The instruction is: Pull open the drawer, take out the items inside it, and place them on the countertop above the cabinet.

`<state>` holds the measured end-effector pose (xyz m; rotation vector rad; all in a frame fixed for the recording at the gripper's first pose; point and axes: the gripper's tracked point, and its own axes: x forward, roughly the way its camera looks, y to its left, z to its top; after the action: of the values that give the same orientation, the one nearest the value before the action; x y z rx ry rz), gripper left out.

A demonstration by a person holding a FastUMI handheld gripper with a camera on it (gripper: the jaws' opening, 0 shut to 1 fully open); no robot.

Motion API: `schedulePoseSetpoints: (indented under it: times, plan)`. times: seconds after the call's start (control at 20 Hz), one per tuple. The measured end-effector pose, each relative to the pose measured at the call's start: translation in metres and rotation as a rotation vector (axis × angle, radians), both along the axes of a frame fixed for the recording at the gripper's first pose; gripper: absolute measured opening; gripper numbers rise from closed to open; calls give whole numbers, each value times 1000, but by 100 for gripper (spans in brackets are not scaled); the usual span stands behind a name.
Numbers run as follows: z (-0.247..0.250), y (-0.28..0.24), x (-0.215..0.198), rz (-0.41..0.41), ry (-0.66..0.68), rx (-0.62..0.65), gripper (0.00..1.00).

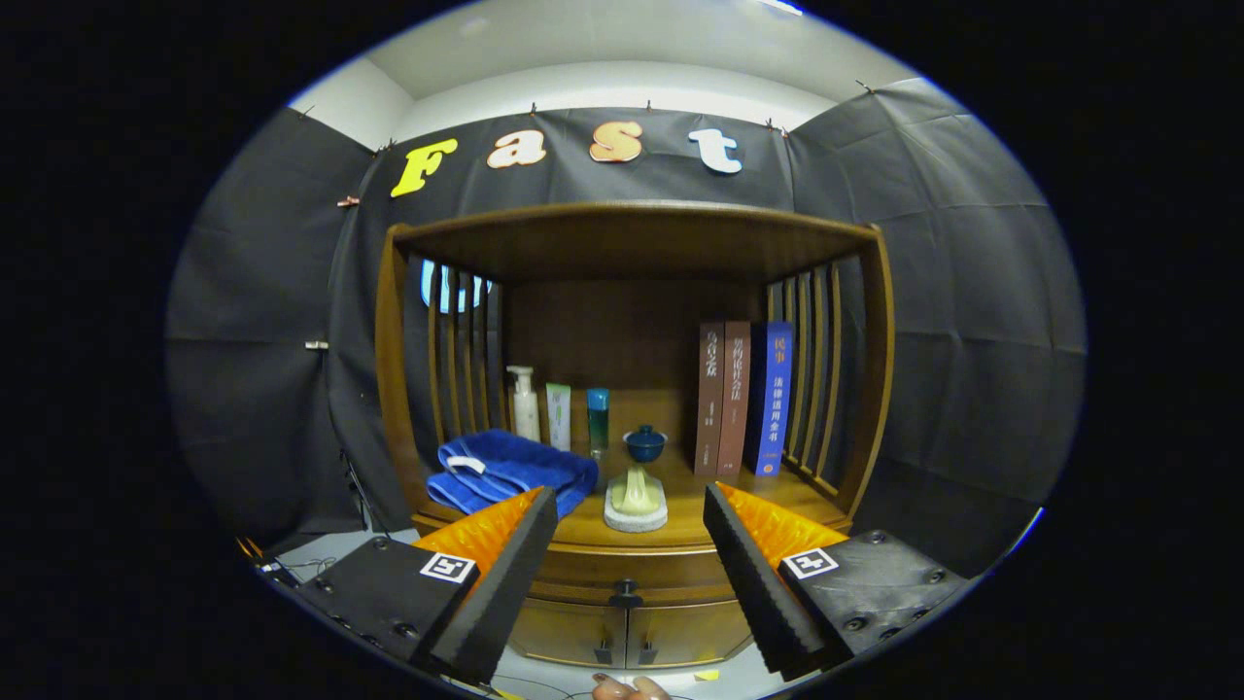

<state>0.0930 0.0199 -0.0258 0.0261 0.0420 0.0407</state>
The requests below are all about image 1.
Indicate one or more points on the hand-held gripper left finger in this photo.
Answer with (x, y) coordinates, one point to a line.
(501, 603)

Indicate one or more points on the wooden countertop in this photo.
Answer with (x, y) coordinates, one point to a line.
(700, 501)

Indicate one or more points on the reddish brown book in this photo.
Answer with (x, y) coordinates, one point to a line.
(736, 408)

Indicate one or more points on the brown wooden drawer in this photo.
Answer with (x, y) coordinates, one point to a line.
(661, 569)

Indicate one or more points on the blue folded towel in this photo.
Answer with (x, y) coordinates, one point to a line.
(505, 462)

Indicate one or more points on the dark blue lidded cup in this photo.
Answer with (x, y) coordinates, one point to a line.
(644, 445)

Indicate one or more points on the brown wooden cabinet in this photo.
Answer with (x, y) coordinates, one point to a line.
(622, 331)

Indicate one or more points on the wooden cabinet door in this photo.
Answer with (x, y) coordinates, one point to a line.
(573, 632)
(685, 634)

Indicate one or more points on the white green tube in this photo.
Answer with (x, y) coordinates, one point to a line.
(558, 418)

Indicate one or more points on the black electronic device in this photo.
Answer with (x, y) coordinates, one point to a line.
(277, 569)

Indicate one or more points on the white pump bottle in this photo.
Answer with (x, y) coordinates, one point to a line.
(526, 413)

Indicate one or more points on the dark brown book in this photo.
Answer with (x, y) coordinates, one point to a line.
(709, 408)

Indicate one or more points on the teal bottle blue cap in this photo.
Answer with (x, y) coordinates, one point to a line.
(598, 423)

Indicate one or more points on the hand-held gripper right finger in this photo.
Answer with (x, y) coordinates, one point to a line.
(758, 593)

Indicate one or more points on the blue book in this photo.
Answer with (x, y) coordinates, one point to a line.
(777, 408)

